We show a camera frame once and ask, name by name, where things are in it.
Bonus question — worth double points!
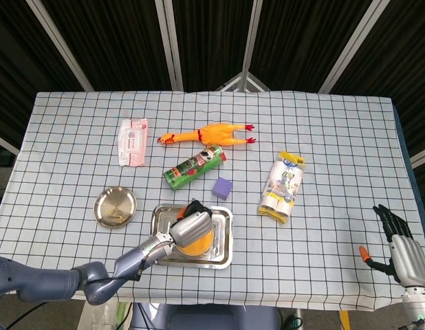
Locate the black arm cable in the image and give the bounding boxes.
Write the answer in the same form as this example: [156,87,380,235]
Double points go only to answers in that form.
[85,259,147,286]

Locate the metal screen foot frame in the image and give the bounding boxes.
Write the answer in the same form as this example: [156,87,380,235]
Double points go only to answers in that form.
[215,70,272,93]

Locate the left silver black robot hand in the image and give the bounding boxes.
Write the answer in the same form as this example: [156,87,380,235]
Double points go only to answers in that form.
[168,199,214,248]

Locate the round steel plate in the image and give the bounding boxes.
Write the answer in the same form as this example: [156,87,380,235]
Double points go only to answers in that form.
[93,186,138,229]

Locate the pink wet wipes pack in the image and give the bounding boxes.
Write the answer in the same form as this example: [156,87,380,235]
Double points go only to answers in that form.
[117,118,149,168]

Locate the purple foam cube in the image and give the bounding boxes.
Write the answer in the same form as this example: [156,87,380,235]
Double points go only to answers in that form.
[212,176,234,201]

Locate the yellow rubber chicken toy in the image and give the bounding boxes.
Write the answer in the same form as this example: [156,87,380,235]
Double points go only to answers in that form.
[156,122,257,148]

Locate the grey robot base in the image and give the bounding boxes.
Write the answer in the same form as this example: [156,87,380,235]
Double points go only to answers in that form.
[131,304,281,330]

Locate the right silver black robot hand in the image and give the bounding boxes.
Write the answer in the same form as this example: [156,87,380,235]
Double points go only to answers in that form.
[358,203,425,287]

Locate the rectangular steel tray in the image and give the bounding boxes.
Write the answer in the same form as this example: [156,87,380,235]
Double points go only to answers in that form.
[146,203,234,271]

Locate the green Pringles can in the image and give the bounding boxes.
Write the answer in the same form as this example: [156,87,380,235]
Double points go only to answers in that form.
[163,144,228,191]

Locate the black folding screen partition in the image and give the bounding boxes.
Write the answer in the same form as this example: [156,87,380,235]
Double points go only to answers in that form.
[0,0,425,169]

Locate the bowl of orange powder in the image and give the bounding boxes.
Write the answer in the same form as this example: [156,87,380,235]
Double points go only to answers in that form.
[176,228,215,257]

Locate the blue checkered tablecloth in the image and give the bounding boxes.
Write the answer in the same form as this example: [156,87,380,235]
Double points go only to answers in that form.
[0,90,425,312]

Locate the yellow white roll bag pack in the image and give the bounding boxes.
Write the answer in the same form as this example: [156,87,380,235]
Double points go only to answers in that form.
[257,150,307,226]

